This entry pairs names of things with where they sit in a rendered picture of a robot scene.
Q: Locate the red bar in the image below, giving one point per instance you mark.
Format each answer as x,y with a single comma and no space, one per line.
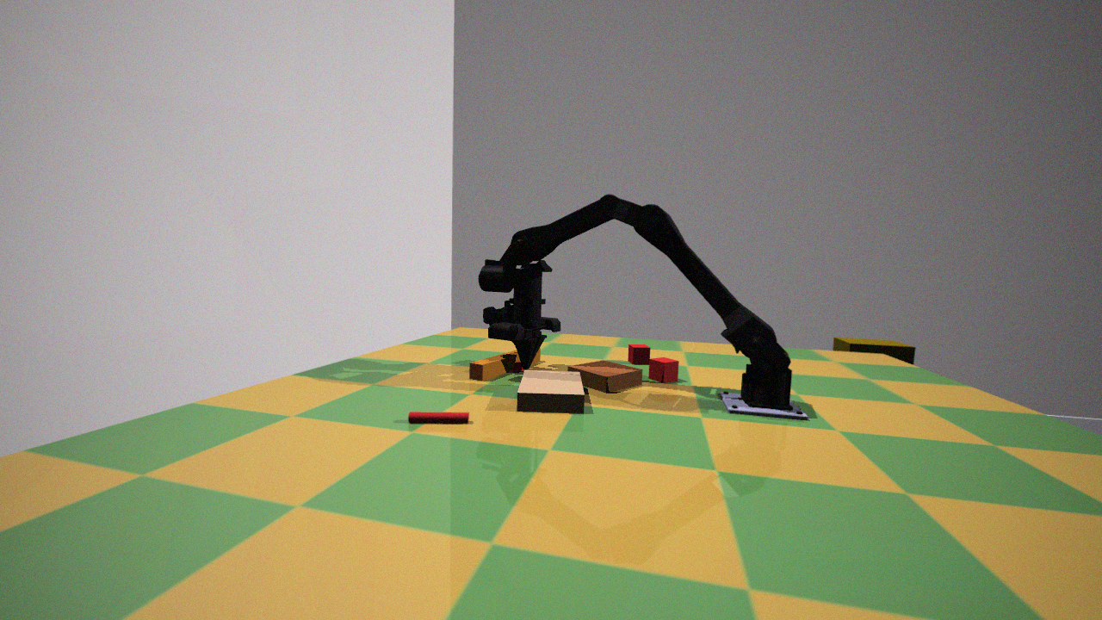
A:
438,417

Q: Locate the red cube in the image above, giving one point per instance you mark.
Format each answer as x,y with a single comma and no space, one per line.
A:
638,354
663,369

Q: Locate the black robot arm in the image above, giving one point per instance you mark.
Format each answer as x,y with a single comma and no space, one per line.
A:
766,382

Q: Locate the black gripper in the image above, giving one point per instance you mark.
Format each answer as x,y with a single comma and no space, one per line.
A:
524,329

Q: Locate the brown square block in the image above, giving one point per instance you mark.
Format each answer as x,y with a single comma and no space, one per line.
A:
606,376

